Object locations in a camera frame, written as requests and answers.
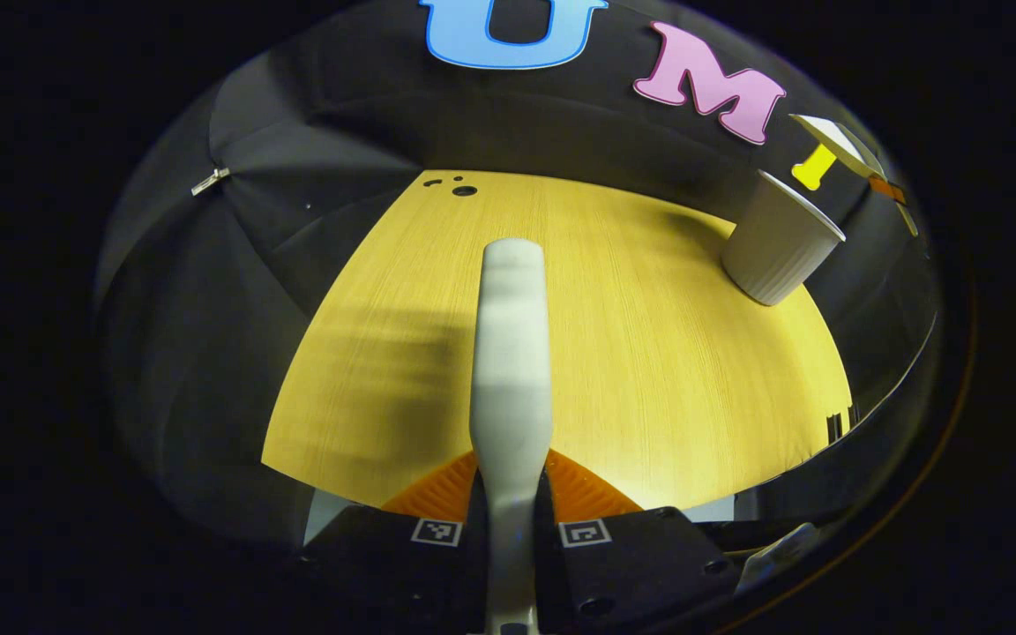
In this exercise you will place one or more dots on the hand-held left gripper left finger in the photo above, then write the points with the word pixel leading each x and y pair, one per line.
pixel 384 573

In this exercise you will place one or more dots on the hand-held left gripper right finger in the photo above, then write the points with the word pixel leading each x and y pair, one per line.
pixel 640 573

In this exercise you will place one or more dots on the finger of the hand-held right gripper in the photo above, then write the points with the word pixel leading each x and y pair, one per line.
pixel 887 189

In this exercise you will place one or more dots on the white plastic dustpan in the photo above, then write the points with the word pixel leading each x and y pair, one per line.
pixel 839 141

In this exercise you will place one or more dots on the small white broom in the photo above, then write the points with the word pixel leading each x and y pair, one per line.
pixel 512 370

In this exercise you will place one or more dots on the wooden desktop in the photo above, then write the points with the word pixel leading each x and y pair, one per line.
pixel 649 370

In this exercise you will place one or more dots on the black backdrop cloth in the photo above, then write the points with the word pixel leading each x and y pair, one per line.
pixel 208 309

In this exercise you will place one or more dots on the silver binder clip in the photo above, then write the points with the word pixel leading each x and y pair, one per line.
pixel 210 182

